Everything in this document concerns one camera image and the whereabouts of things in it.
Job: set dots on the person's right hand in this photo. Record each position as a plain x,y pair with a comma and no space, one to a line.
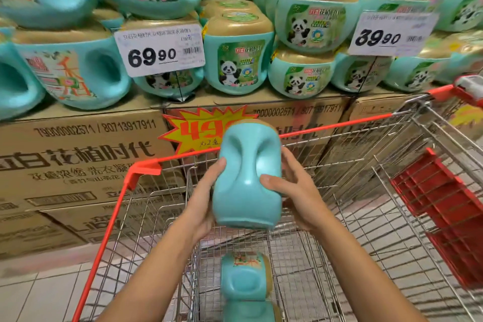
302,201

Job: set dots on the person's left hand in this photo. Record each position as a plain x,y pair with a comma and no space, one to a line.
200,208

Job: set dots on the person's left thumb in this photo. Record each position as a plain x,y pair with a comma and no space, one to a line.
216,178

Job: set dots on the person's right thumb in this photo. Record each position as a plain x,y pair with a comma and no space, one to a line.
275,183

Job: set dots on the teal detergent bottle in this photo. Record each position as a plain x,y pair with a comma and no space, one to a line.
247,174
249,313
243,276

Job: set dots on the person's right forearm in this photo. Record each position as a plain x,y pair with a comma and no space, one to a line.
362,276

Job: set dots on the person's left forearm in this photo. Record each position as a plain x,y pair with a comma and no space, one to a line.
154,280

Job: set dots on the yellow red starburst price sign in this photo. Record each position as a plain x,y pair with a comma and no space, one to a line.
192,131
468,120

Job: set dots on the brown printed cardboard box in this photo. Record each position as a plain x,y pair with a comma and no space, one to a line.
373,106
34,235
75,159
94,220
302,114

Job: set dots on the white price tag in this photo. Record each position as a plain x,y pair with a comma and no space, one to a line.
158,50
390,33

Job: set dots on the display of gold-lidded teal tubs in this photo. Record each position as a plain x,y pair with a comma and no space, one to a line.
313,27

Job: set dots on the red plastic cart seat flap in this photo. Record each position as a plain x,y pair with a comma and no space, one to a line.
445,216

